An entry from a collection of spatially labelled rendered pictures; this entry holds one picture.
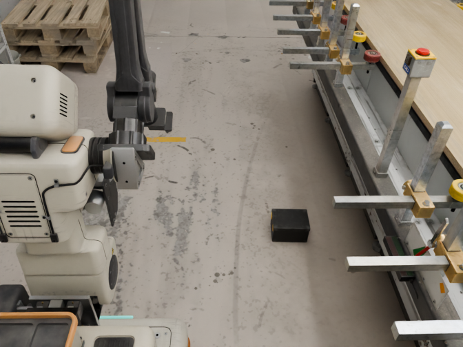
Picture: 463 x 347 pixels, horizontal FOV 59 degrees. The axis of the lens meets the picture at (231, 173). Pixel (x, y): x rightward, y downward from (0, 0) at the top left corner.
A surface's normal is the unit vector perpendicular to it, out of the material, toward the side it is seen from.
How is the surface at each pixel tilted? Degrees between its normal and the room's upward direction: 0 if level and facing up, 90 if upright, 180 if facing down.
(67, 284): 82
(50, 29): 90
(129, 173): 82
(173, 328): 0
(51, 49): 90
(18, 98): 48
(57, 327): 0
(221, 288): 0
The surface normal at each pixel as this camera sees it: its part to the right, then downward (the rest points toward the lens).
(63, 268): 0.03, 0.54
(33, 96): 0.04, -0.03
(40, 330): 0.03, -0.76
